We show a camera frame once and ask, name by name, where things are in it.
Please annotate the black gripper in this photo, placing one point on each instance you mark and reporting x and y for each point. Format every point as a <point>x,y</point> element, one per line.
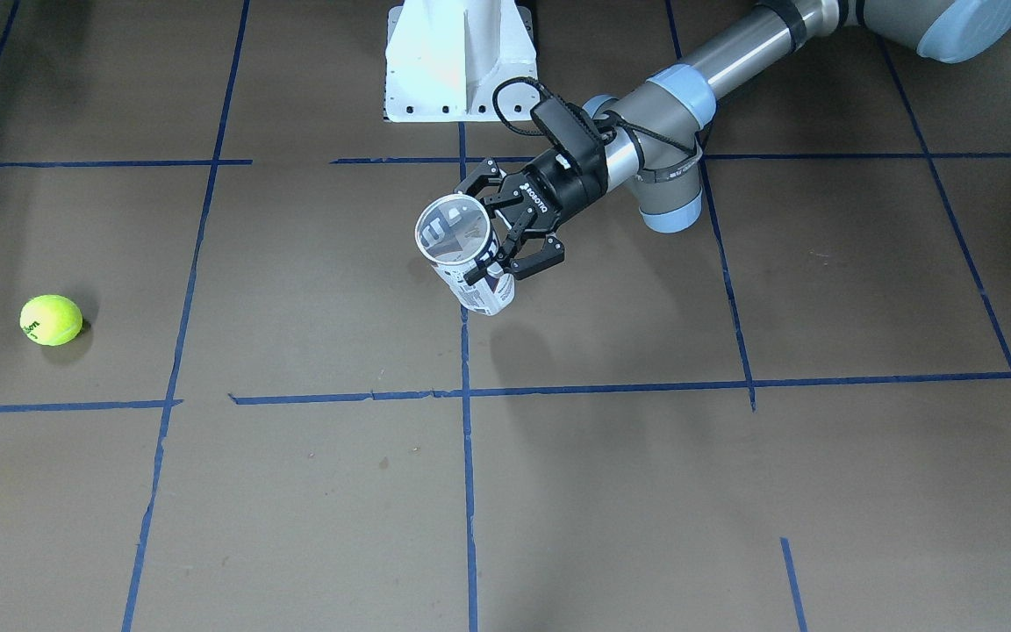
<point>561,192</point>

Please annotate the white blue tennis ball can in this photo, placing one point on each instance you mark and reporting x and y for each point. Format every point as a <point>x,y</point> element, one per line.
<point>456,236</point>

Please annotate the yellow tennis ball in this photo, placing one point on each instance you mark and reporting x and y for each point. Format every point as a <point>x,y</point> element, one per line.
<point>50,320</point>

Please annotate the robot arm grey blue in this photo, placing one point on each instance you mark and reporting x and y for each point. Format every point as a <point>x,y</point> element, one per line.
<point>648,139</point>

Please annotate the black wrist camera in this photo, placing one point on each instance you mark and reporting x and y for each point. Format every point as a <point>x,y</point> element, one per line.
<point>572,133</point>

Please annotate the white pedestal column base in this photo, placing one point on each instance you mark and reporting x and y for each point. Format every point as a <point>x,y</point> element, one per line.
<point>444,60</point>

